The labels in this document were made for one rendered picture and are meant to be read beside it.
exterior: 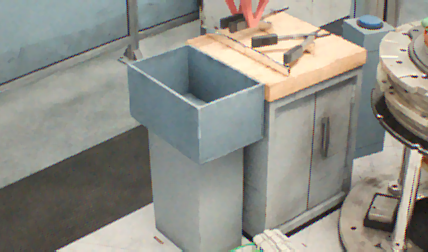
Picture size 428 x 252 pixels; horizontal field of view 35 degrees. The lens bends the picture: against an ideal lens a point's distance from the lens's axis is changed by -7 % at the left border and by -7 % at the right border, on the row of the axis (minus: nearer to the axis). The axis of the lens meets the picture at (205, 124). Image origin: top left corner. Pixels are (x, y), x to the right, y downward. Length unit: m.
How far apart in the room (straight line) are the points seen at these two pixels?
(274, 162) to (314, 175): 0.11
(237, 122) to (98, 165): 1.81
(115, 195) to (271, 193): 1.55
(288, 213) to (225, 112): 0.25
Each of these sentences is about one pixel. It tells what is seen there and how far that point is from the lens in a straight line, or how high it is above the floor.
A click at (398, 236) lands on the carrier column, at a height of 0.84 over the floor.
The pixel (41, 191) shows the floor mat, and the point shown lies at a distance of 2.63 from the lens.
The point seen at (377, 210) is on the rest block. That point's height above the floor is 0.84.
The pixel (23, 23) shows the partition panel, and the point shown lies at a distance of 3.12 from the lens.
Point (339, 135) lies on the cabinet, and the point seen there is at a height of 0.92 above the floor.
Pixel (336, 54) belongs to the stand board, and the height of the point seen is 1.06.
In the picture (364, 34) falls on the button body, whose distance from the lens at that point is 1.22.
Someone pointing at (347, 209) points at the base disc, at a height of 0.80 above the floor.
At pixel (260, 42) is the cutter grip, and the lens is 1.02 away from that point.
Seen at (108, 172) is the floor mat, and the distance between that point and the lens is 2.69.
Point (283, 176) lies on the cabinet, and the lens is 1.06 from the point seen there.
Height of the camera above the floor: 1.50
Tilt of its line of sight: 30 degrees down
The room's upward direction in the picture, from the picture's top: 1 degrees counter-clockwise
